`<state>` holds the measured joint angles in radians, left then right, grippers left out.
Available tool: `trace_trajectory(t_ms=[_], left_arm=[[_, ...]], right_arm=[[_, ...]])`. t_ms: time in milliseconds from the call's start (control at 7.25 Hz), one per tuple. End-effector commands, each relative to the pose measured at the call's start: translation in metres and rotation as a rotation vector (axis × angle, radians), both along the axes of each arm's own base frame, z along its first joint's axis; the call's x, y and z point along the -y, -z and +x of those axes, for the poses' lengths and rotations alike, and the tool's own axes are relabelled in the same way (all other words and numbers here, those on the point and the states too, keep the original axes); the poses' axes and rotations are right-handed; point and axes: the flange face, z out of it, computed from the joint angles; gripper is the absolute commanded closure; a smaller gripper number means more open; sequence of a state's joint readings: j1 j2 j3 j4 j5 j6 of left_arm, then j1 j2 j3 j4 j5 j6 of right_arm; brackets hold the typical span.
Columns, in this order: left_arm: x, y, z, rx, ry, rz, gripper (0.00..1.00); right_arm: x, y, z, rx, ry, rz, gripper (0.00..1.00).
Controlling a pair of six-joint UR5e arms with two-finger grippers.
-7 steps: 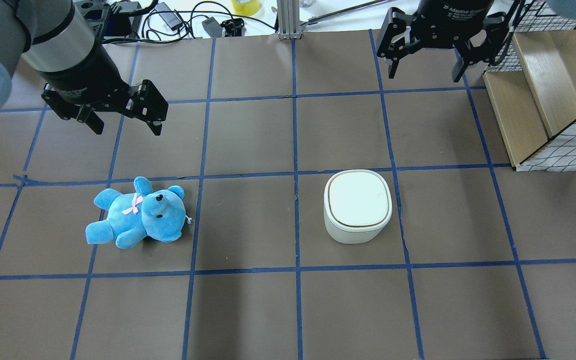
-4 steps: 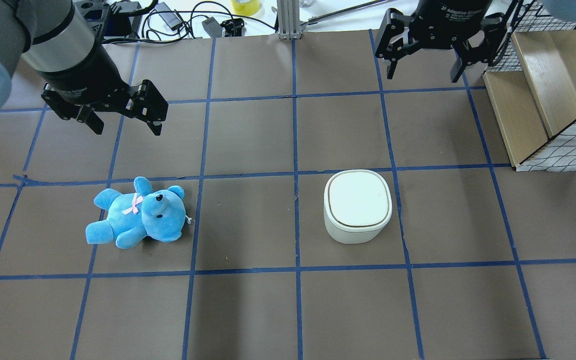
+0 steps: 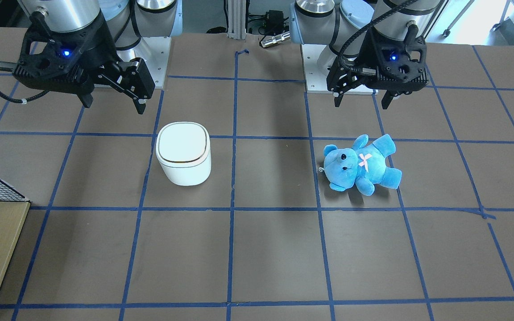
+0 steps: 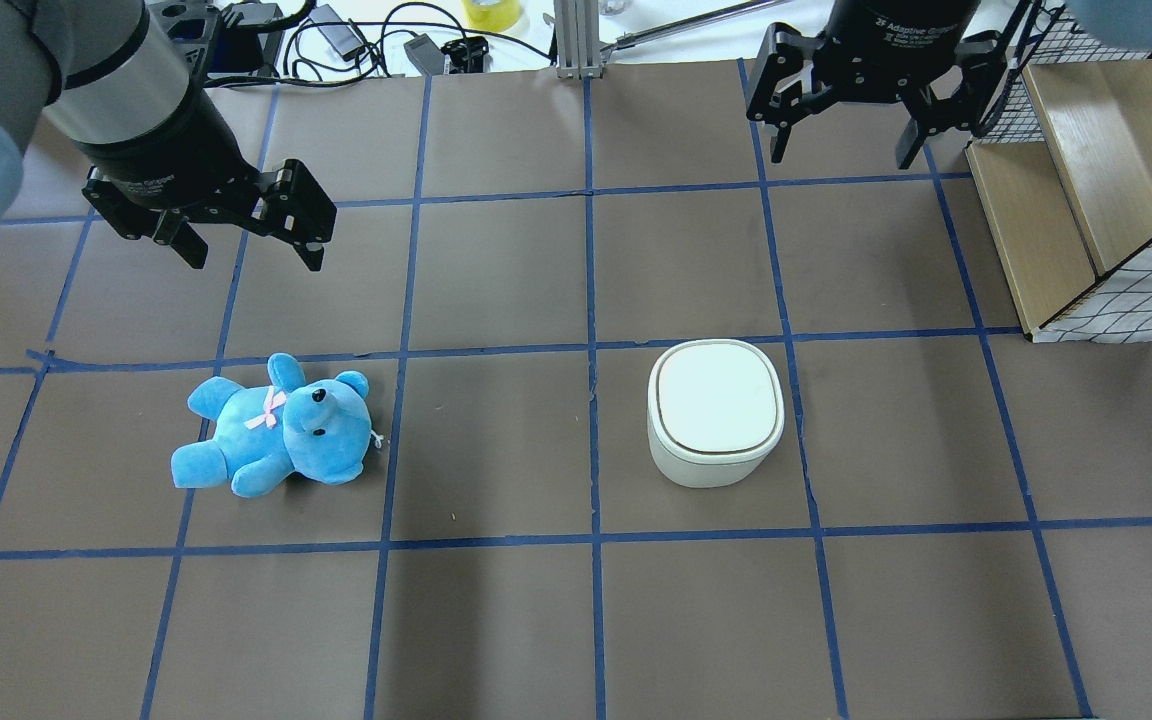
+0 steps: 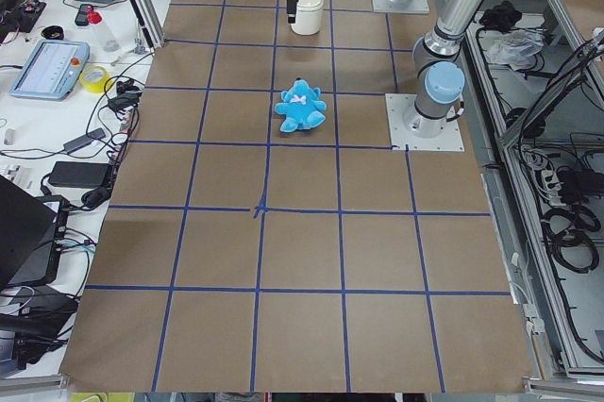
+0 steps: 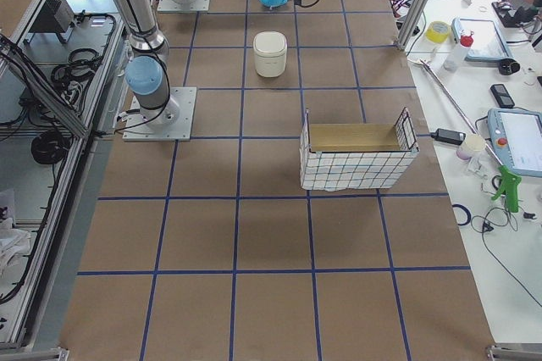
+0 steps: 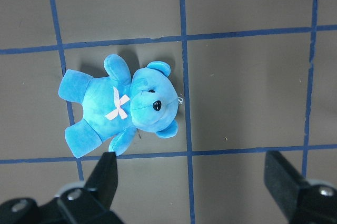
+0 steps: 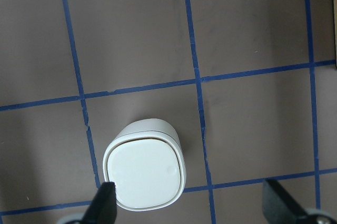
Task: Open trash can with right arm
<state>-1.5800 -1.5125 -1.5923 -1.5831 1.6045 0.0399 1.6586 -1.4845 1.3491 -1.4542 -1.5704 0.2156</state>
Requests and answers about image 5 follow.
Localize white trash can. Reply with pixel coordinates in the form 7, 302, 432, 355
290, 0, 324, 36

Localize blue plush teddy bear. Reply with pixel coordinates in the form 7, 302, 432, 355
275, 77, 327, 133

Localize clear bottle red cap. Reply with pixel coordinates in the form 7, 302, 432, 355
87, 6, 120, 52

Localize black cloth bundle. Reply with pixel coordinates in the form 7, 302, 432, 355
478, 0, 523, 33

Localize black phone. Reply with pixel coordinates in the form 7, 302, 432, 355
75, 3, 93, 27

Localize yellow tape roll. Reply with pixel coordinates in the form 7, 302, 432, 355
78, 65, 112, 93

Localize crumpled white cloth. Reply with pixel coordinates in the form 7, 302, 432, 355
485, 30, 544, 71

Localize small grey adapter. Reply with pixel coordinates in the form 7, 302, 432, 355
63, 127, 106, 155

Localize black small bowl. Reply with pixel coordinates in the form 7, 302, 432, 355
41, 25, 64, 41

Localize near teach pendant tablet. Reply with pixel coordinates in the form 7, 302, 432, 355
9, 40, 90, 101

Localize black power adapter brick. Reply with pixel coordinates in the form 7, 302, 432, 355
48, 161, 111, 189

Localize black laptop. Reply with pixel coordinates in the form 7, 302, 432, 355
1, 177, 68, 289

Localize coiled black cables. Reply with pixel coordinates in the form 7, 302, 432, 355
540, 206, 603, 276

